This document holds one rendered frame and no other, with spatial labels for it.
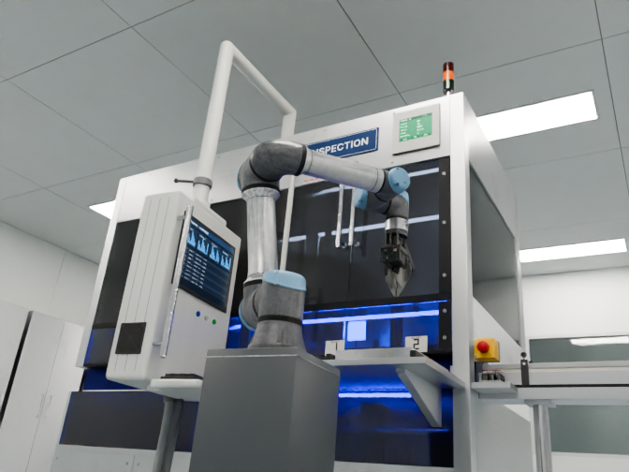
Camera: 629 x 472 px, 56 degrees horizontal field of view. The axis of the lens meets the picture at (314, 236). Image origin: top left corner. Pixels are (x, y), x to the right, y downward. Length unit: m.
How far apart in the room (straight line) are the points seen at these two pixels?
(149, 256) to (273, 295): 0.94
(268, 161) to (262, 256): 0.27
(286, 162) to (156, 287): 0.83
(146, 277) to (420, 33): 2.15
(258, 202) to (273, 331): 0.44
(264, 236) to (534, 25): 2.38
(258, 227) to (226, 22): 2.14
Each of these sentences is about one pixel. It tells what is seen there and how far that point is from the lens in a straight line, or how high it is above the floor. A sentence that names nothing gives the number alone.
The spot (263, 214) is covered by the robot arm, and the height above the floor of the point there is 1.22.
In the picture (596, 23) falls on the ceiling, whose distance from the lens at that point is 3.74.
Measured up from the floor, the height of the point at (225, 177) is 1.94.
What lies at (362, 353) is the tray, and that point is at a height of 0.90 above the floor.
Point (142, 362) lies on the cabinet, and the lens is 2.20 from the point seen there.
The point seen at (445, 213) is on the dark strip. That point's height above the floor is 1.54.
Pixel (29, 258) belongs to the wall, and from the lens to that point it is 7.52.
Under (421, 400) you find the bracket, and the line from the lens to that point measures 1.99.
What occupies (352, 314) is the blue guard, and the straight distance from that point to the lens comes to 2.37.
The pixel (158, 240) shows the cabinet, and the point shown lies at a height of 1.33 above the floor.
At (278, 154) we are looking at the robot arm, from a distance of 1.68.
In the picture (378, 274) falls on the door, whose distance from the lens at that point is 2.39.
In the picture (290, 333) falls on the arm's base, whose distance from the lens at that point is 1.47.
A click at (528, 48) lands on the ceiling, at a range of 3.79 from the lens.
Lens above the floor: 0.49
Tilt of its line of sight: 23 degrees up
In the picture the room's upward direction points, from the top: 5 degrees clockwise
